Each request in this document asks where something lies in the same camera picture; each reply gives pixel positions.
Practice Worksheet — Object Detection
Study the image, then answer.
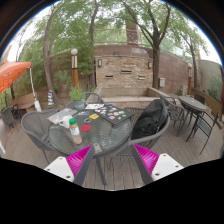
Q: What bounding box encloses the globe lamp post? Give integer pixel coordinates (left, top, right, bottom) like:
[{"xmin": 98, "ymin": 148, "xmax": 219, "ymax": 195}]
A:
[{"xmin": 71, "ymin": 48, "xmax": 79, "ymax": 89}]

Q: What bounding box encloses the red round coaster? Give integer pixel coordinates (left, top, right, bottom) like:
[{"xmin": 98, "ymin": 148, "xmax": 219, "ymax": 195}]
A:
[{"xmin": 80, "ymin": 124, "xmax": 91, "ymax": 132}]

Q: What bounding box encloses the grey wicker chair left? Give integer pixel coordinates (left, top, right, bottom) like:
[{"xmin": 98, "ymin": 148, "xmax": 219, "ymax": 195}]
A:
[{"xmin": 21, "ymin": 109, "xmax": 59, "ymax": 163}]

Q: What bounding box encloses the round dark table right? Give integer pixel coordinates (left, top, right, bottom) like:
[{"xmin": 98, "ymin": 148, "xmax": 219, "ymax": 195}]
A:
[{"xmin": 178, "ymin": 96, "xmax": 206, "ymax": 123}]

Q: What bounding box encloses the black sticker-covered laptop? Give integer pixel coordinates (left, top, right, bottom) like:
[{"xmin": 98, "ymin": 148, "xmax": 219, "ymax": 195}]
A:
[{"xmin": 95, "ymin": 105, "xmax": 134, "ymax": 125}]

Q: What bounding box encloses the grey sticker-covered laptop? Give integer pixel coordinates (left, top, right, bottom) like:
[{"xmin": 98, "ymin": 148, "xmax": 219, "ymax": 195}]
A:
[{"xmin": 48, "ymin": 108, "xmax": 77, "ymax": 124}]

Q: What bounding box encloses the orange patio umbrella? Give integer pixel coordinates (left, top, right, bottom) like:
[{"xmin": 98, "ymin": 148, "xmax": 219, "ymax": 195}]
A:
[{"xmin": 0, "ymin": 61, "xmax": 31, "ymax": 93}]

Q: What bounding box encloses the grey chair by right table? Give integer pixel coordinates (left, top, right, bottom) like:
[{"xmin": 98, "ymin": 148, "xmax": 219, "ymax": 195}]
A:
[{"xmin": 160, "ymin": 95, "xmax": 185, "ymax": 134}]

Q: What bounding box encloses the grey wicker chair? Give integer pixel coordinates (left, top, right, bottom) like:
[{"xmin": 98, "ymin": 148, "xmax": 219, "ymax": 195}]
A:
[
  {"xmin": 21, "ymin": 109, "xmax": 59, "ymax": 163},
  {"xmin": 109, "ymin": 107, "xmax": 170, "ymax": 167},
  {"xmin": 66, "ymin": 92, "xmax": 104, "ymax": 109}
]

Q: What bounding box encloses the round glass patio table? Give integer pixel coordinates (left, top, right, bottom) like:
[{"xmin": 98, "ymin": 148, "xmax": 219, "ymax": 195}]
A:
[{"xmin": 48, "ymin": 114, "xmax": 132, "ymax": 184}]

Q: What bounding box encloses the grey wicker chair right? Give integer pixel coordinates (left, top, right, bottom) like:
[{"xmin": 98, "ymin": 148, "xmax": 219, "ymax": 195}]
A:
[{"xmin": 109, "ymin": 107, "xmax": 170, "ymax": 167}]

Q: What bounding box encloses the white paper with pictures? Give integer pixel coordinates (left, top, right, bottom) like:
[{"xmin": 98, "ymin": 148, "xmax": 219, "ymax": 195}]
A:
[{"xmin": 85, "ymin": 104, "xmax": 104, "ymax": 110}]

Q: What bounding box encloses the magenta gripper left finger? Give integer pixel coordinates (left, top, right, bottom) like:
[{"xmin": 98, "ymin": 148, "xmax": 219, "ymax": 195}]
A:
[{"xmin": 43, "ymin": 144, "xmax": 96, "ymax": 187}]

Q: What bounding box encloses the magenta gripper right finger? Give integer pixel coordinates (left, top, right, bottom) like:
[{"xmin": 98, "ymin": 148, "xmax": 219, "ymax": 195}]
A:
[{"xmin": 130, "ymin": 143, "xmax": 185, "ymax": 186}]

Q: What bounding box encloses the yellow card on table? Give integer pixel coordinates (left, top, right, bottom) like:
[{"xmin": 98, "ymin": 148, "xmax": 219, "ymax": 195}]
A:
[{"xmin": 89, "ymin": 113, "xmax": 99, "ymax": 120}]

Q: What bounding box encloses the striped traffic cone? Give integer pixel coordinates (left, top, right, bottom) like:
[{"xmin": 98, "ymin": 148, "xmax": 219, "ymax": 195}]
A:
[{"xmin": 48, "ymin": 90, "xmax": 55, "ymax": 106}]

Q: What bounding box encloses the plastic bottle green cap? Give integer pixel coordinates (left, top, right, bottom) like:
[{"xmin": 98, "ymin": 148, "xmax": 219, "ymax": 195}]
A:
[{"xmin": 69, "ymin": 118, "xmax": 82, "ymax": 145}]

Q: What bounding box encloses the potted green plant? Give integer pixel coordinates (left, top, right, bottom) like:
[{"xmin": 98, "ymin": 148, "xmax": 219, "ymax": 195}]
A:
[{"xmin": 69, "ymin": 87, "xmax": 85, "ymax": 111}]

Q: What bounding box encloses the dark chair far left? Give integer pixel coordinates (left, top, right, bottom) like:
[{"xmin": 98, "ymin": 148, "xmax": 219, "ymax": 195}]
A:
[{"xmin": 1, "ymin": 104, "xmax": 21, "ymax": 129}]

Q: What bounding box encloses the white mug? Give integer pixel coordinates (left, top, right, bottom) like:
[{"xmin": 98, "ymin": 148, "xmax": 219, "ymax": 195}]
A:
[{"xmin": 59, "ymin": 115, "xmax": 72, "ymax": 128}]

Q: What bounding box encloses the grey wicker chair far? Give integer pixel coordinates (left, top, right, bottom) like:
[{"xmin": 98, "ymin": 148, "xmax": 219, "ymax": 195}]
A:
[{"xmin": 66, "ymin": 92, "xmax": 104, "ymax": 109}]

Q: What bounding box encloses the black metal chair right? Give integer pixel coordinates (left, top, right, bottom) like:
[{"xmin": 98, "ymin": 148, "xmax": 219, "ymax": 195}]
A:
[{"xmin": 185, "ymin": 111, "xmax": 221, "ymax": 156}]

